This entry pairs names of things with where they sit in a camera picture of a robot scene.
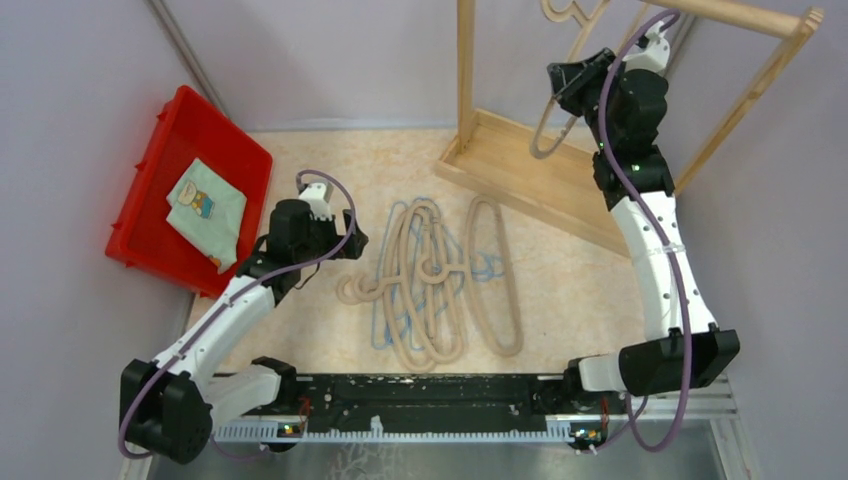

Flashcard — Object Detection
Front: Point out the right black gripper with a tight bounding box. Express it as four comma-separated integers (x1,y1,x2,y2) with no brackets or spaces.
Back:
546,48,627,150

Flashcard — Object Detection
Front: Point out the beige plastic hanger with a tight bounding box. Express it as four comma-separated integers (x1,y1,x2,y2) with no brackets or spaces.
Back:
389,198,467,373
335,201,465,372
529,1,676,159
415,195,524,358

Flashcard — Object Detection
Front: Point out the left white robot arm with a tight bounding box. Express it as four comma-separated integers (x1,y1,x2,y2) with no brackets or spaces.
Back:
117,199,368,464

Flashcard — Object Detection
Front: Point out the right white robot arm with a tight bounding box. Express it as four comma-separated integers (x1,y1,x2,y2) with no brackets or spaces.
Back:
547,49,740,412

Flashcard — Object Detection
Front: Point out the wooden hanger rack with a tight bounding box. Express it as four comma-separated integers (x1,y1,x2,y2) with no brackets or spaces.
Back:
434,1,825,255

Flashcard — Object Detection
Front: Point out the folded light green cloth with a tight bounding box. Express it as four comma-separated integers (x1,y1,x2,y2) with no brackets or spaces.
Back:
166,158,247,274

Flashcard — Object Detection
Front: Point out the red plastic bin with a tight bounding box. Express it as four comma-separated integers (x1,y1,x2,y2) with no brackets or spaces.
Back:
105,85,273,297

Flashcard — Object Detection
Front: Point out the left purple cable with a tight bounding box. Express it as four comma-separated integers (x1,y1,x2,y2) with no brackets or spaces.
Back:
117,169,359,460

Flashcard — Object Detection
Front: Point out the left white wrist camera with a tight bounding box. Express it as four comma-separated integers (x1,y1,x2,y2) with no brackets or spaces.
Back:
298,182,333,221

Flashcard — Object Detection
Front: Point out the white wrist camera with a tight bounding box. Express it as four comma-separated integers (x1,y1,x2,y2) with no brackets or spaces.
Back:
623,21,671,74
298,182,333,221

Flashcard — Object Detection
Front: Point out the blue wire hanger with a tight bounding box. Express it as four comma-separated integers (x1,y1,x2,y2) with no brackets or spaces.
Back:
370,197,458,352
458,251,505,283

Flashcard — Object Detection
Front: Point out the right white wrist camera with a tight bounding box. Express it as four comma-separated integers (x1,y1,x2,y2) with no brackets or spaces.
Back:
623,21,671,74

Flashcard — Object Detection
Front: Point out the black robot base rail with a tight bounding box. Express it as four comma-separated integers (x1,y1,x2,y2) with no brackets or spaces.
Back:
249,374,625,436

